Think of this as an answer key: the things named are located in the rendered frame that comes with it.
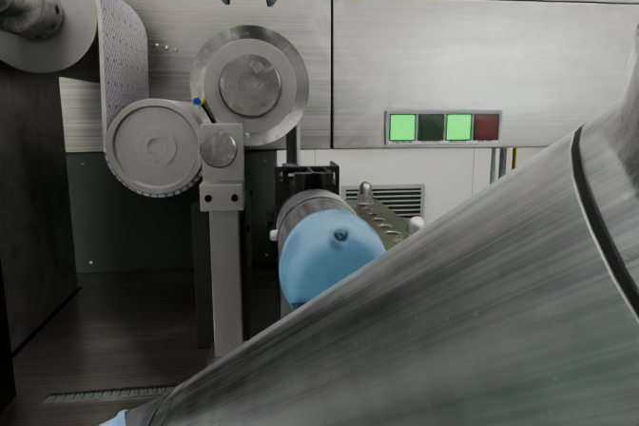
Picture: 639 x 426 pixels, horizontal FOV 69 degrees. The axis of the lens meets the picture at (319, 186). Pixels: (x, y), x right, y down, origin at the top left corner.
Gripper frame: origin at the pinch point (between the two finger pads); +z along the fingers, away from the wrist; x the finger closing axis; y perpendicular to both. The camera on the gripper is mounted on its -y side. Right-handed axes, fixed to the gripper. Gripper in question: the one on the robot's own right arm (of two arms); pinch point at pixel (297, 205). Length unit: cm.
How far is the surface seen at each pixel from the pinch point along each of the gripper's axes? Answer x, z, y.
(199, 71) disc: 12.2, -3.3, 17.8
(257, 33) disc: 5.1, -3.3, 22.4
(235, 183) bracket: 8.0, -8.9, 4.7
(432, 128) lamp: -30.2, 29.3, 9.3
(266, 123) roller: 4.1, -3.5, 11.5
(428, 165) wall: -117, 263, -28
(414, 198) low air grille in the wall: -107, 262, -51
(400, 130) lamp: -23.5, 29.3, 8.9
